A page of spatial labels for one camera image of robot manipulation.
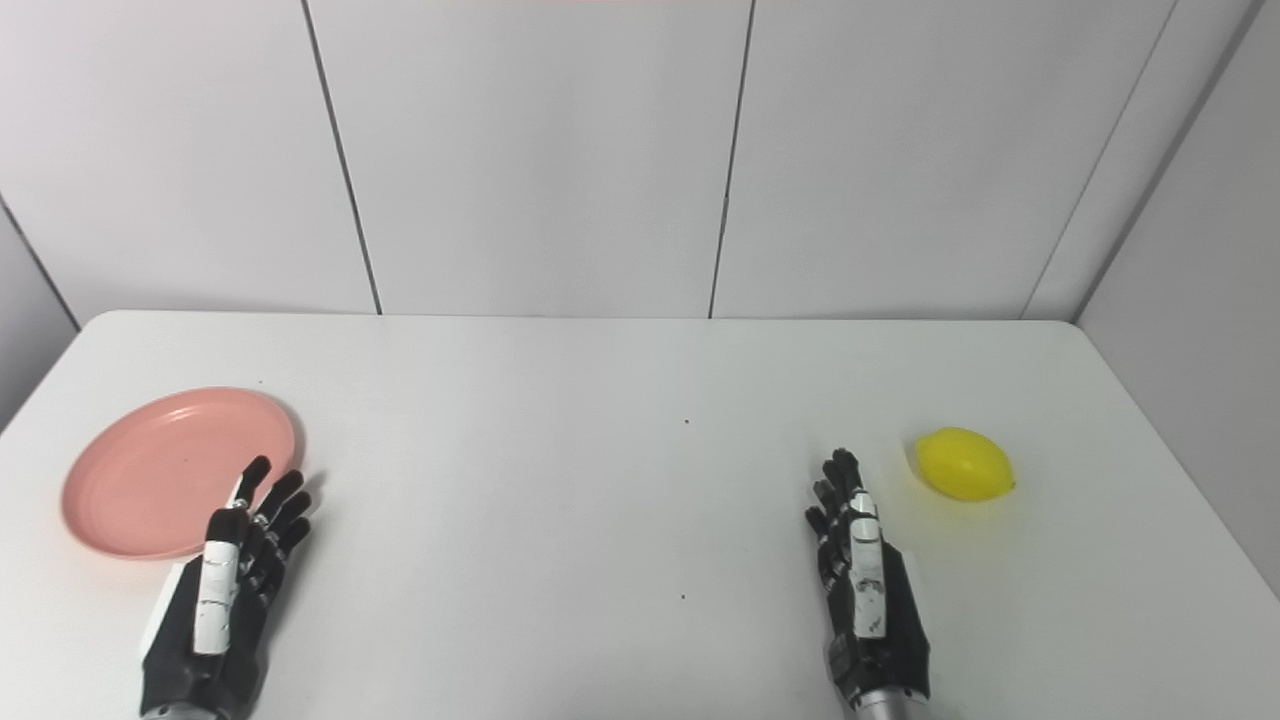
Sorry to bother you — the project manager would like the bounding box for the pink round plate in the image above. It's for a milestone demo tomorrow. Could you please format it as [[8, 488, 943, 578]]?
[[60, 387, 302, 561]]

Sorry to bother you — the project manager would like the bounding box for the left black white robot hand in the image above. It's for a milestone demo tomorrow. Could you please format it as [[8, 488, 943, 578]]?
[[140, 456, 313, 719]]

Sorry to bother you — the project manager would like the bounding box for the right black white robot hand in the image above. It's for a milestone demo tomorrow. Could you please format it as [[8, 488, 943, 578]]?
[[805, 448, 932, 709]]

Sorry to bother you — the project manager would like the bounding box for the yellow lemon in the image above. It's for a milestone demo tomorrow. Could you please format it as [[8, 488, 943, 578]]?
[[914, 427, 1017, 503]]

